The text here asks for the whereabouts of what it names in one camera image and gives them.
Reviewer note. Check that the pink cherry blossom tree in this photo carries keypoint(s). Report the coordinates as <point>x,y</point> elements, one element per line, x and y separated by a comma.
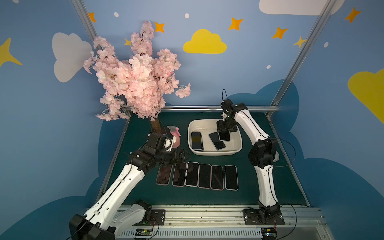
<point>139,83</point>

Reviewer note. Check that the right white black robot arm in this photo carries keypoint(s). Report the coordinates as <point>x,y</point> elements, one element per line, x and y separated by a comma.
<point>261,156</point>

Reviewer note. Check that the left green circuit board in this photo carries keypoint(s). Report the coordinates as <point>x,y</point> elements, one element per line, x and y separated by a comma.
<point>143,233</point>

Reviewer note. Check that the aluminium rail base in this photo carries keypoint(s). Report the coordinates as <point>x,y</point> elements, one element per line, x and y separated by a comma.
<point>226,222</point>

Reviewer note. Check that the pink case phone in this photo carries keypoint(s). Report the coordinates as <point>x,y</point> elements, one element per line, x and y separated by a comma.
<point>204,176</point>
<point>217,178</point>

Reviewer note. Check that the white case phone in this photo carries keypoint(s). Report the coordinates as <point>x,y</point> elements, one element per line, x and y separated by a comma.
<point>192,175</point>

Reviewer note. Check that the grey round disc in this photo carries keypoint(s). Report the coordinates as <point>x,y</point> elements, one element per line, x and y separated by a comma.
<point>277,157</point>

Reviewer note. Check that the right green circuit board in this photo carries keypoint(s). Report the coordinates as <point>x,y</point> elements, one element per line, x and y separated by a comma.
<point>269,234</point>

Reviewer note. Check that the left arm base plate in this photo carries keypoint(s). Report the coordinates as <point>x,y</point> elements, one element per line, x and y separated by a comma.
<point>151,217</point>

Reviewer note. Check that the pink spray bottle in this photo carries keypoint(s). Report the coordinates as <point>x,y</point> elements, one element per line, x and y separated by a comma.
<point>176,141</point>

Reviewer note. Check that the green circuit board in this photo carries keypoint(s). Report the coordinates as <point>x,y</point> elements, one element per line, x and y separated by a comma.
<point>269,234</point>
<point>143,233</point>

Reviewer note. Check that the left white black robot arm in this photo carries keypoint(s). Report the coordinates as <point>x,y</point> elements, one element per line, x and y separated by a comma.
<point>103,221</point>

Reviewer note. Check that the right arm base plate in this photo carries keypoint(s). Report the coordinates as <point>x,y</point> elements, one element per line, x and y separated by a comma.
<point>254,217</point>

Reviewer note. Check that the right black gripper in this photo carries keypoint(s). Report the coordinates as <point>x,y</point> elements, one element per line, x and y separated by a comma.
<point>225,130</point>

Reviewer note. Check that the pink back phone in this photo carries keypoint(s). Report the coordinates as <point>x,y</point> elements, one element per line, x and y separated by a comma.
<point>164,175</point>

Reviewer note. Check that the white plastic storage box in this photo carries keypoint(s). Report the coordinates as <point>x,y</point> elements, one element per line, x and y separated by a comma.
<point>208,126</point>

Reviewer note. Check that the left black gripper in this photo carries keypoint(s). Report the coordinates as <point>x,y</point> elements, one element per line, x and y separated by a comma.
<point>175,156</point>

